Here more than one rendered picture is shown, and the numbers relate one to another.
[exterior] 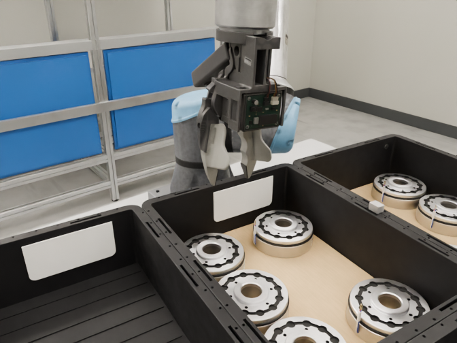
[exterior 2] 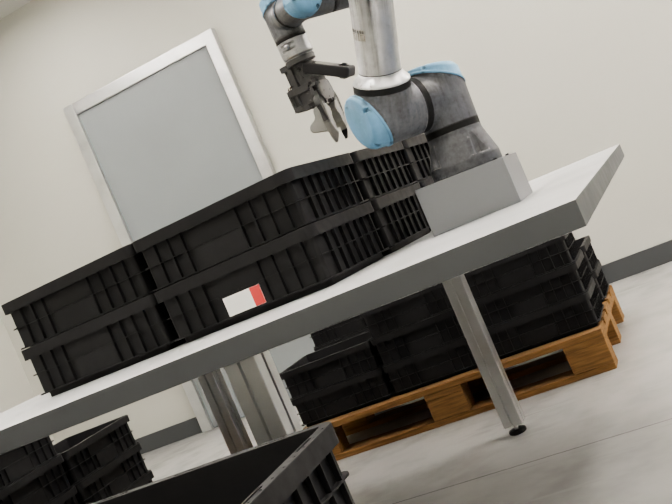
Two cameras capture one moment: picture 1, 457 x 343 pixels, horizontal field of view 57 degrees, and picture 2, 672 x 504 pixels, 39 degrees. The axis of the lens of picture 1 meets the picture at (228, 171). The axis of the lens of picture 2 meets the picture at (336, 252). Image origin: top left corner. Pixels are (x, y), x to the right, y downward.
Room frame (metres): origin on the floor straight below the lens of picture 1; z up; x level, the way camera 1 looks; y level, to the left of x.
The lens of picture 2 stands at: (2.38, -1.26, 0.79)
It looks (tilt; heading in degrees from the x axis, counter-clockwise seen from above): 1 degrees down; 148
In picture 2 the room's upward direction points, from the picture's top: 23 degrees counter-clockwise
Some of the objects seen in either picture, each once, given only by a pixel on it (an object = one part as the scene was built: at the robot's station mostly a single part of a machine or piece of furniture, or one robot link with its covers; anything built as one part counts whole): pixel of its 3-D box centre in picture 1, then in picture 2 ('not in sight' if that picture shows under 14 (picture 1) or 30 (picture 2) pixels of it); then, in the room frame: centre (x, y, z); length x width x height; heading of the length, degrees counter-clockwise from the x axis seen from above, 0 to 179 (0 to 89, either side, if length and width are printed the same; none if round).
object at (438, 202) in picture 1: (449, 205); not in sight; (0.68, -0.41, 0.86); 0.05 x 0.05 x 0.01
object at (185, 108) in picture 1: (202, 122); (437, 96); (0.85, 0.05, 0.96); 0.13 x 0.12 x 0.14; 83
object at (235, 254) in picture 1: (211, 252); not in sight; (0.54, 0.03, 0.86); 0.10 x 0.10 x 0.01
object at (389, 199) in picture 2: not in sight; (335, 245); (0.48, -0.09, 0.76); 0.40 x 0.30 x 0.12; 31
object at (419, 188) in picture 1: (399, 184); not in sight; (0.77, -0.35, 0.86); 0.10 x 0.10 x 0.01
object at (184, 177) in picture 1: (202, 172); (459, 147); (0.85, 0.06, 0.85); 0.15 x 0.15 x 0.10
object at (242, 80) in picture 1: (245, 79); (307, 83); (0.54, -0.02, 1.13); 0.09 x 0.08 x 0.12; 31
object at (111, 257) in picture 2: not in sight; (106, 267); (0.30, -0.55, 0.92); 0.40 x 0.30 x 0.02; 31
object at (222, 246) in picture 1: (211, 250); not in sight; (0.54, 0.03, 0.86); 0.05 x 0.05 x 0.01
